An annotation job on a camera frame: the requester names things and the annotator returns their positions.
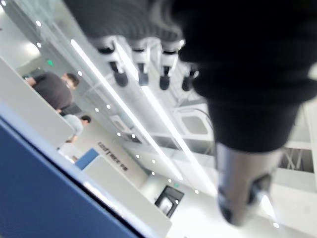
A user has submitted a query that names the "long linear ceiling light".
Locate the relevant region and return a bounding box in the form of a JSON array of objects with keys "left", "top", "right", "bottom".
[
  {"left": 70, "top": 39, "right": 184, "bottom": 181},
  {"left": 113, "top": 41, "right": 219, "bottom": 197}
]

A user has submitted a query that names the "large blue panel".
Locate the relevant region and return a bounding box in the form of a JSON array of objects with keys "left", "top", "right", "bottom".
[{"left": 0, "top": 101, "right": 159, "bottom": 238}]

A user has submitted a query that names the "white counter block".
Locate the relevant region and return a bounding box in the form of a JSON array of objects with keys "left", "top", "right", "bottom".
[{"left": 83, "top": 155, "right": 173, "bottom": 238}]

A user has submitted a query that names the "person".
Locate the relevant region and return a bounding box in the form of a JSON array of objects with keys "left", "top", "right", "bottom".
[
  {"left": 24, "top": 71, "right": 81, "bottom": 117},
  {"left": 62, "top": 114, "right": 92, "bottom": 142}
]

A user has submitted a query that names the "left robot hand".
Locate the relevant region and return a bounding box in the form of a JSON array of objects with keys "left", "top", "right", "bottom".
[{"left": 63, "top": 0, "right": 317, "bottom": 227}]

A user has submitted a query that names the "square ceiling air vent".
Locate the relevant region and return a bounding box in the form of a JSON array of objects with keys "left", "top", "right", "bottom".
[
  {"left": 177, "top": 112, "right": 211, "bottom": 136},
  {"left": 109, "top": 114, "right": 132, "bottom": 131}
]

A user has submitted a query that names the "dark doorway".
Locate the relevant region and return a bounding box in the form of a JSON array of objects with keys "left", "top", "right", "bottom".
[{"left": 154, "top": 185, "right": 185, "bottom": 219}]

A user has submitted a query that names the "dark wall lettering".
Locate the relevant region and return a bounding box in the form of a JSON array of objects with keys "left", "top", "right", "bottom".
[{"left": 97, "top": 141, "right": 128, "bottom": 173}]

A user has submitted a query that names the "small blue panel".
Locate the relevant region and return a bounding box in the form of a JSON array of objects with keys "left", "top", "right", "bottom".
[{"left": 74, "top": 148, "right": 100, "bottom": 171}]

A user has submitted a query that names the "white partition wall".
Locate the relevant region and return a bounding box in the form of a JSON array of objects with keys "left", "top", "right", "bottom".
[{"left": 0, "top": 56, "right": 75, "bottom": 147}]

